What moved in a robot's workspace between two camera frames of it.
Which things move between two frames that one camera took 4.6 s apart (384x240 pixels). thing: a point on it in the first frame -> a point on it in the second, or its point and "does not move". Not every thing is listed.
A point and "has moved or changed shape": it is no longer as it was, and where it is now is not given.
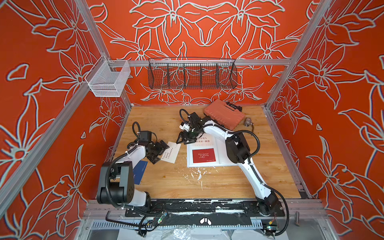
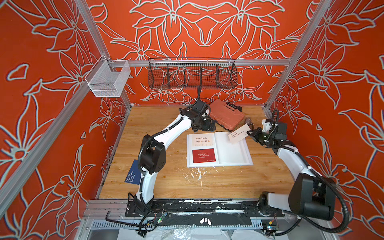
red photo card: [203, 155] does not move
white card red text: [206, 139] does not move
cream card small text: [171, 154] has moved or changed shape
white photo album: [209, 150] does not move
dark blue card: [138, 170] does not move
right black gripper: [184, 133] -> [257, 136]
